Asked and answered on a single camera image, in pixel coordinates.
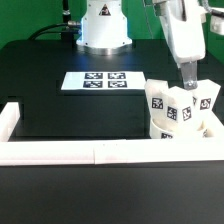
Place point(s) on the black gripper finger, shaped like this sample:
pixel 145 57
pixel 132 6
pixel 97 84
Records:
pixel 189 75

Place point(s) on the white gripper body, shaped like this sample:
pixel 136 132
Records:
pixel 181 21

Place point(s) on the white round stool seat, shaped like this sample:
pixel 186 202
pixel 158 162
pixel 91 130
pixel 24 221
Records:
pixel 164 129

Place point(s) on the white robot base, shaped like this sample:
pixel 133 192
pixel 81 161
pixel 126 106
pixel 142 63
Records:
pixel 104 29

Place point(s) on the white U-shaped boundary fence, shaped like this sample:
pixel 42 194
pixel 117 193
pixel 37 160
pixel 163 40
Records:
pixel 106 151

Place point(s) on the white sheet with tags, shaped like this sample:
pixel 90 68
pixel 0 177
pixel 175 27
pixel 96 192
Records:
pixel 120 80

